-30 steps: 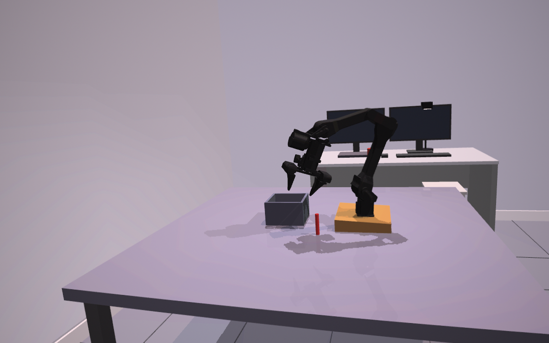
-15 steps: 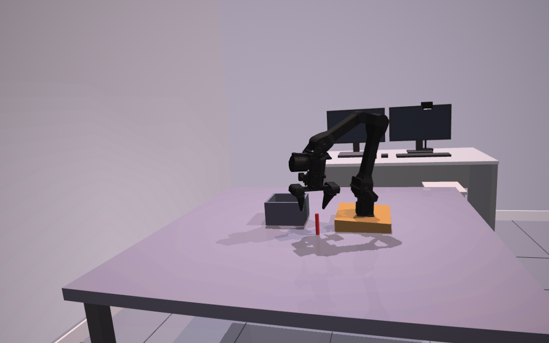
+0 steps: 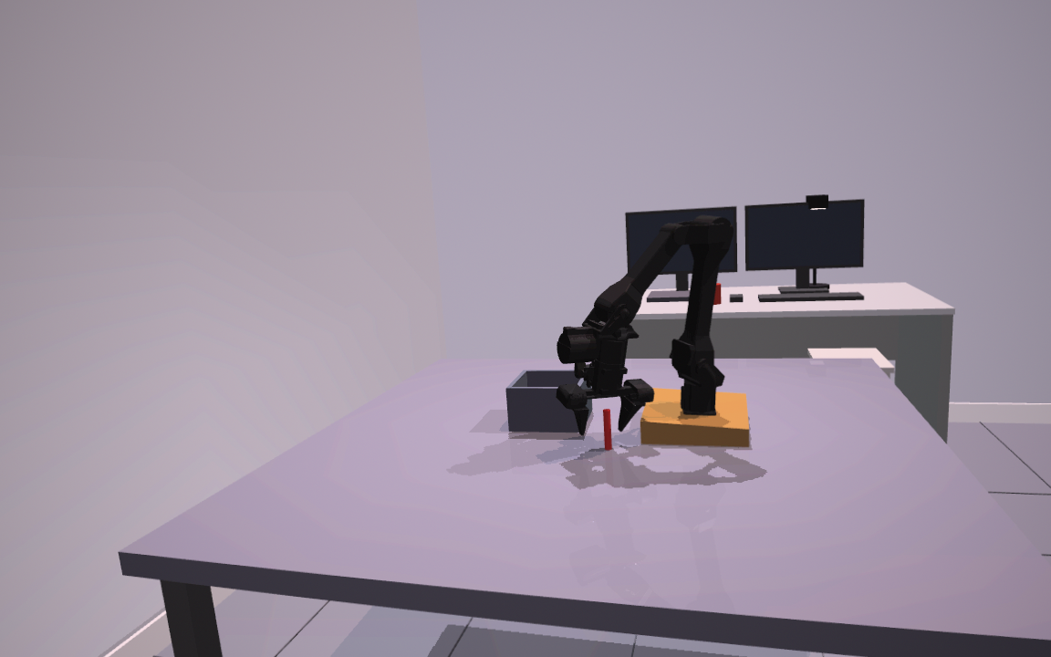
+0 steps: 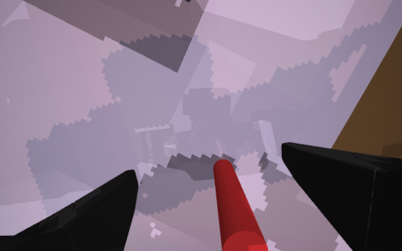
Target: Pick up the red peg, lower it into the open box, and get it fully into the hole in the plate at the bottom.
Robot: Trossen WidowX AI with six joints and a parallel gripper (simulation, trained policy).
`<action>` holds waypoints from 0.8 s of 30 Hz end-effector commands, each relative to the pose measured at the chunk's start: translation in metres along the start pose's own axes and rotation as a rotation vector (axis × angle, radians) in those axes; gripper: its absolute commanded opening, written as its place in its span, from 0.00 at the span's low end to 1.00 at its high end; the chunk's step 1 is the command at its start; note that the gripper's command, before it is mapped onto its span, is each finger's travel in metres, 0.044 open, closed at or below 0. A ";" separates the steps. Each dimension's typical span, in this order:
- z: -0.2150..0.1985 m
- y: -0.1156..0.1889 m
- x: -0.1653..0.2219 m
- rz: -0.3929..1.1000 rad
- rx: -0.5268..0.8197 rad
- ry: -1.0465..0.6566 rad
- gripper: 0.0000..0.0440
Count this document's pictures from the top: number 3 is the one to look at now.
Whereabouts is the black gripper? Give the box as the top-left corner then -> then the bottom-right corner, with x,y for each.
557,360 -> 655,436

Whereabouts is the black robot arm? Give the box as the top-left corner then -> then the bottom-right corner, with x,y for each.
557,214 -> 734,416

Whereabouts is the red peg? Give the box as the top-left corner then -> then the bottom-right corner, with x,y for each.
603,409 -> 612,451

